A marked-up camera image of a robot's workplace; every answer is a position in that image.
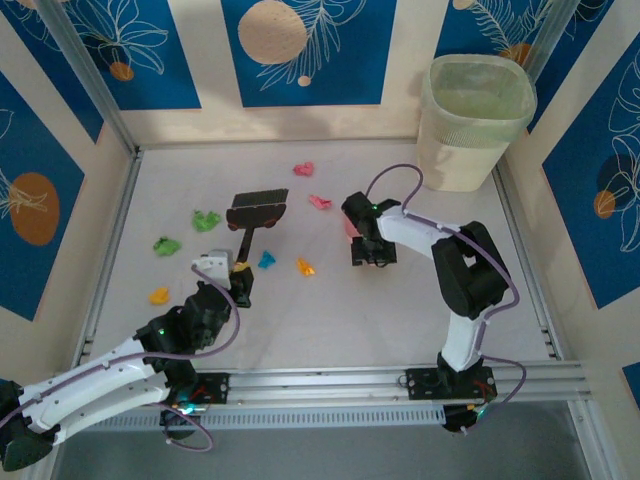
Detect pink plastic dustpan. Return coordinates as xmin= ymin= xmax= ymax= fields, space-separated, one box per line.
xmin=341 ymin=209 xmax=365 ymax=247

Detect aluminium corner post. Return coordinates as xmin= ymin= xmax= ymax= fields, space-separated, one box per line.
xmin=522 ymin=0 xmax=581 ymax=81
xmin=34 ymin=0 xmax=141 ymax=156

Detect dark brown hand brush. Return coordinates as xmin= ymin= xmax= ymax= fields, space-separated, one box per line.
xmin=224 ymin=187 xmax=290 ymax=269

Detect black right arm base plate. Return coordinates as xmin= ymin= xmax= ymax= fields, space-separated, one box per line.
xmin=404 ymin=368 xmax=499 ymax=403

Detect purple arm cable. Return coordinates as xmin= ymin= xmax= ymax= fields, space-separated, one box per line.
xmin=364 ymin=163 xmax=529 ymax=436
xmin=0 ymin=264 xmax=241 ymax=451

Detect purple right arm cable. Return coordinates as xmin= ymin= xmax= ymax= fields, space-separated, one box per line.
xmin=364 ymin=163 xmax=529 ymax=436

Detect green paper scrap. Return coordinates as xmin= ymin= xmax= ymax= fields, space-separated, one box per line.
xmin=153 ymin=236 xmax=182 ymax=258
xmin=192 ymin=209 xmax=224 ymax=233

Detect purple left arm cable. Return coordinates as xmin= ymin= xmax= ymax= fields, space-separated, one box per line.
xmin=0 ymin=264 xmax=241 ymax=451

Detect beige waste bin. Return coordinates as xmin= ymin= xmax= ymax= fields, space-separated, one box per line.
xmin=414 ymin=53 xmax=538 ymax=193

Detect aluminium mounting rail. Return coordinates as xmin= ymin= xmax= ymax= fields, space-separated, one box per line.
xmin=42 ymin=362 xmax=586 ymax=414

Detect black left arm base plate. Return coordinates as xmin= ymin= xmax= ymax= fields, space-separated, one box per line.
xmin=164 ymin=372 xmax=231 ymax=406

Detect grey slotted cable duct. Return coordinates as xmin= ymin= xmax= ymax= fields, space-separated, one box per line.
xmin=62 ymin=404 xmax=446 ymax=432

